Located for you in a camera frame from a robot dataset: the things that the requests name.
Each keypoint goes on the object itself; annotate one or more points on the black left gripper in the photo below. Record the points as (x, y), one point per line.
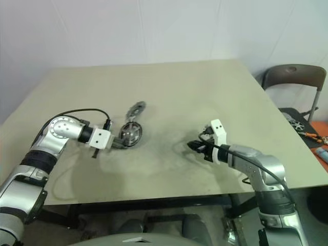
(116, 144)

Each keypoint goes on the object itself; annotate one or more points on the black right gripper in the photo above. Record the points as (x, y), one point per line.
(208, 141)

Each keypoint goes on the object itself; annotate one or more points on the silver spoked rotor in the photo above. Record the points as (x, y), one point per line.
(131, 133)

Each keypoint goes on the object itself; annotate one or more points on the motor housing with copper windings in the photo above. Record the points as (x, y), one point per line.
(141, 137)

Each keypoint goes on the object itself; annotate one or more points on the grey round motor lid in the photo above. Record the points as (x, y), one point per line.
(135, 110)

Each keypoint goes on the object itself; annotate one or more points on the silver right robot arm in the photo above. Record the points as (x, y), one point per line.
(266, 164)

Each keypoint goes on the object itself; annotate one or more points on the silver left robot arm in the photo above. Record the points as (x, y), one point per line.
(51, 138)

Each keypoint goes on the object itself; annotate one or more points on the spoked wheel on chair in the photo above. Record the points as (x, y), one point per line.
(297, 125)

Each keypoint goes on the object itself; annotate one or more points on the dark rounded shape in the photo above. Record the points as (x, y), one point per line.
(130, 226)
(196, 228)

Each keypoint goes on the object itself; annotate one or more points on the grey robot torso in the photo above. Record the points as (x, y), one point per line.
(107, 239)

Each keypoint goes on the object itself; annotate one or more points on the dark folding chair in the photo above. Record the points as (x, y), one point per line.
(292, 74)

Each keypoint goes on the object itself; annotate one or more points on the orange box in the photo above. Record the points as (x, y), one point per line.
(320, 128)

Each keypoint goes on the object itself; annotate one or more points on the blue bottle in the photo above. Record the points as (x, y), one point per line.
(322, 154)

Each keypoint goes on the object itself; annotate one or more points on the black round bin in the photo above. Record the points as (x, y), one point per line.
(319, 205)

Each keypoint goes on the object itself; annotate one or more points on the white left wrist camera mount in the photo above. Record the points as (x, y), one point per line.
(101, 138)

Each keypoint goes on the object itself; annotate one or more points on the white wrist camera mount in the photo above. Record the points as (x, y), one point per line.
(101, 138)
(219, 130)

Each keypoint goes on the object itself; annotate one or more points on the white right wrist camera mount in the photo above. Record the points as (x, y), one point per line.
(219, 130)

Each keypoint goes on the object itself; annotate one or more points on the black table frame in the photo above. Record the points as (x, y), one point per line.
(153, 202)

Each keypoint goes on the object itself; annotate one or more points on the rusty metal bracket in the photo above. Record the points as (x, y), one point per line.
(230, 230)

